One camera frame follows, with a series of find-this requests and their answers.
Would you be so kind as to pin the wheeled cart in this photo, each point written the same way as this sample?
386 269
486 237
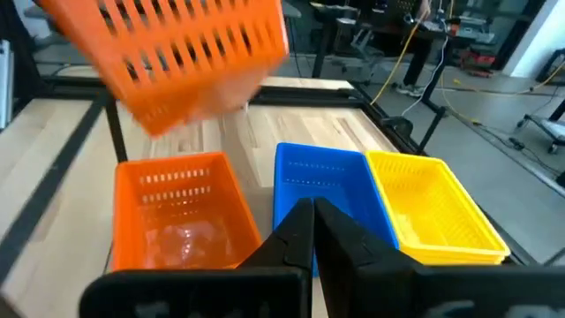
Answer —
554 128

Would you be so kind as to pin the yellow plastic basket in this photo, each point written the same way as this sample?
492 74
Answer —
459 261
432 207

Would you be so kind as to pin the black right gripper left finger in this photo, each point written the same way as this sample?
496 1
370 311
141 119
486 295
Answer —
273 291

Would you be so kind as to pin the standing person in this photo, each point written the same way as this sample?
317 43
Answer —
417 66

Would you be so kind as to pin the blue plastic basket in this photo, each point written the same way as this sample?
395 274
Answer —
326 176

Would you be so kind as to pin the silver metal bracket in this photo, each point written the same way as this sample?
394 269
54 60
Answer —
5 84

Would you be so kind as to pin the black aluminium table frame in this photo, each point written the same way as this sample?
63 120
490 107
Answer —
304 96

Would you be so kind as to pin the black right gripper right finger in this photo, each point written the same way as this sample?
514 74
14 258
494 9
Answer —
366 287

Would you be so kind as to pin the orange plastic basket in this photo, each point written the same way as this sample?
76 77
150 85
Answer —
132 221
185 88

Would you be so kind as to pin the red tool box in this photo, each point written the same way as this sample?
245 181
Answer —
476 59

